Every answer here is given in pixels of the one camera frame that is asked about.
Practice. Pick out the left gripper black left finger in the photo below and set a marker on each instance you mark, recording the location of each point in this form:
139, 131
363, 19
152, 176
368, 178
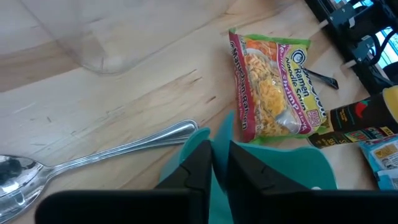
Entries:
174, 205

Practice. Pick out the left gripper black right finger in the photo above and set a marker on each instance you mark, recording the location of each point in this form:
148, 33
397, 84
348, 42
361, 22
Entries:
264, 202

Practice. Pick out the teal plate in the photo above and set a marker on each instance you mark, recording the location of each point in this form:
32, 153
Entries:
220, 155

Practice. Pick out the dark sauce jar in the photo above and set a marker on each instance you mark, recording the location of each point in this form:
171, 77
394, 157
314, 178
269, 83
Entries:
342, 137

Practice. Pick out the dark bottle with yellow cap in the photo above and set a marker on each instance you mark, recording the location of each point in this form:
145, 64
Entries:
357, 115

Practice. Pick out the silver metal spoon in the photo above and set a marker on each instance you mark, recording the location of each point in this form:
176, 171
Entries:
109, 152

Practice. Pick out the blue white snack packet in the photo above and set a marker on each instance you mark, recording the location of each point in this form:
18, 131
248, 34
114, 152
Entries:
382, 155

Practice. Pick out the black spoon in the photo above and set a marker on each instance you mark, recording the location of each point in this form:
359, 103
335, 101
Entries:
323, 79

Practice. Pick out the clear plastic container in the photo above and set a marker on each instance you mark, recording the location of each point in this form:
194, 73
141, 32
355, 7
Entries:
124, 31

